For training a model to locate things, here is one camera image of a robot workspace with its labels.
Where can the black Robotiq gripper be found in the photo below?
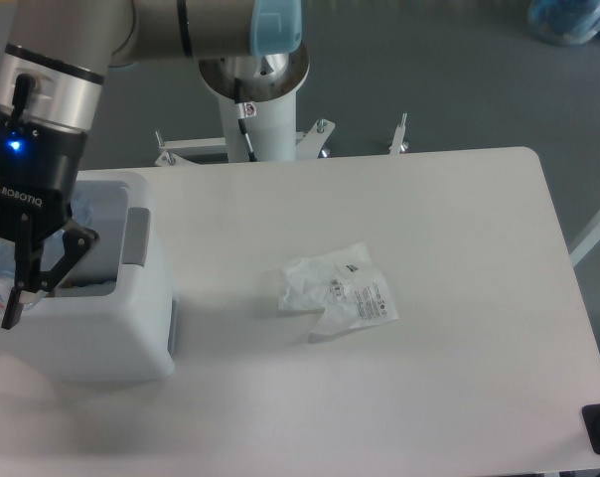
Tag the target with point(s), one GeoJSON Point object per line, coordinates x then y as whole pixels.
{"type": "Point", "coordinates": [27, 174]}

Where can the crushed clear plastic bottle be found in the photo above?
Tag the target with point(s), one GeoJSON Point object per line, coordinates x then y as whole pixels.
{"type": "Point", "coordinates": [2, 278]}

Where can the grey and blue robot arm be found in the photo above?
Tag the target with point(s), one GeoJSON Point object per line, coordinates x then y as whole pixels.
{"type": "Point", "coordinates": [54, 66]}

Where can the trash inside can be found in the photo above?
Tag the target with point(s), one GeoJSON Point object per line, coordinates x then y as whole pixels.
{"type": "Point", "coordinates": [71, 289]}

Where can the white plastic trash can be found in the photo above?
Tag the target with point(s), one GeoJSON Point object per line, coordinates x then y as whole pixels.
{"type": "Point", "coordinates": [127, 335]}

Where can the crumpled clear plastic bag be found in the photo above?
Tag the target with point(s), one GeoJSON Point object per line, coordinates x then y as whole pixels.
{"type": "Point", "coordinates": [344, 286]}

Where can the blue plastic bag on floor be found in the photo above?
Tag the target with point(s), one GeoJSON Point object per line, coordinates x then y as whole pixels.
{"type": "Point", "coordinates": [564, 23]}

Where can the white pedestal base frame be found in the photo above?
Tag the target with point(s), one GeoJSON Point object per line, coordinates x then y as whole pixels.
{"type": "Point", "coordinates": [246, 144]}

